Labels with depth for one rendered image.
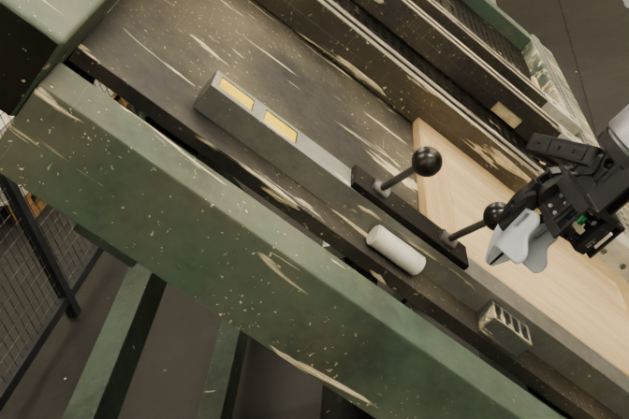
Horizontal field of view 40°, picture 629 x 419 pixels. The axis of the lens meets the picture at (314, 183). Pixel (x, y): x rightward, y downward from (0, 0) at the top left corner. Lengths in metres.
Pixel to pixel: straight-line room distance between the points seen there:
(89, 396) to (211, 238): 1.38
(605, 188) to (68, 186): 0.56
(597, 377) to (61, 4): 0.89
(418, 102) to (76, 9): 0.86
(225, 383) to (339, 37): 1.76
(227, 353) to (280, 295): 2.29
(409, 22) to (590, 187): 1.07
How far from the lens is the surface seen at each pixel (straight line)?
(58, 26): 0.82
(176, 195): 0.84
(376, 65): 1.56
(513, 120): 2.11
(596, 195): 0.98
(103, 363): 2.29
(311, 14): 1.53
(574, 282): 1.58
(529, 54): 2.98
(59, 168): 0.86
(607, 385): 1.34
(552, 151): 1.04
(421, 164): 1.04
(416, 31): 2.00
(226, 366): 3.13
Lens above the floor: 2.01
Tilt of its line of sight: 27 degrees down
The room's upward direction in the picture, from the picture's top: 18 degrees counter-clockwise
